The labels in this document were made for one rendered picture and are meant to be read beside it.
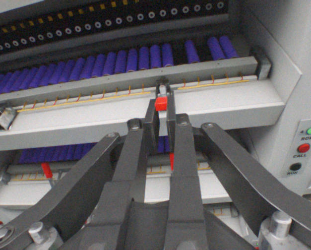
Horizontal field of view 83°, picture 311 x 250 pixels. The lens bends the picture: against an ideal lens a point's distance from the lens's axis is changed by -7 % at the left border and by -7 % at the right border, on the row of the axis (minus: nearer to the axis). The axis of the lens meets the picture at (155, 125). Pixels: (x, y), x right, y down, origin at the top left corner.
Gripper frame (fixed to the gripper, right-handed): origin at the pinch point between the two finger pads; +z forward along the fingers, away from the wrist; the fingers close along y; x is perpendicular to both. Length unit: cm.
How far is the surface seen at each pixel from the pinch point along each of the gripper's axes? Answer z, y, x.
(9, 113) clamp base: 8.9, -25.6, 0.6
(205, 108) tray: 7.3, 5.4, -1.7
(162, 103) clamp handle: 0.6, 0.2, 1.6
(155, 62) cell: 14.0, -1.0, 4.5
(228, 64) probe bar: 11.1, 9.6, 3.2
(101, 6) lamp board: 19.1, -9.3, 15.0
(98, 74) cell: 13.9, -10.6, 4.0
